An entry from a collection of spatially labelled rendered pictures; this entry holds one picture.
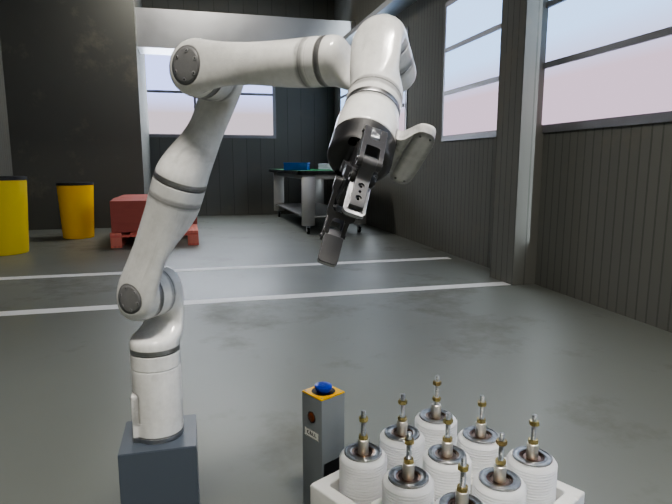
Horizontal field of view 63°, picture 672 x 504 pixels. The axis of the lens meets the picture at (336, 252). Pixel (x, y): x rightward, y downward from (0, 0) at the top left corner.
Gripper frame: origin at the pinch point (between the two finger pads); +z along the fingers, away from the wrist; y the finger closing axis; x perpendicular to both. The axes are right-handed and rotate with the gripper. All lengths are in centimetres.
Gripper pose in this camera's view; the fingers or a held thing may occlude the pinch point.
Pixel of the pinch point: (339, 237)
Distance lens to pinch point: 55.8
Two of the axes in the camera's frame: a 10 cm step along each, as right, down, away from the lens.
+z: -2.0, 8.0, -5.7
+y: 2.8, -5.1, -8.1
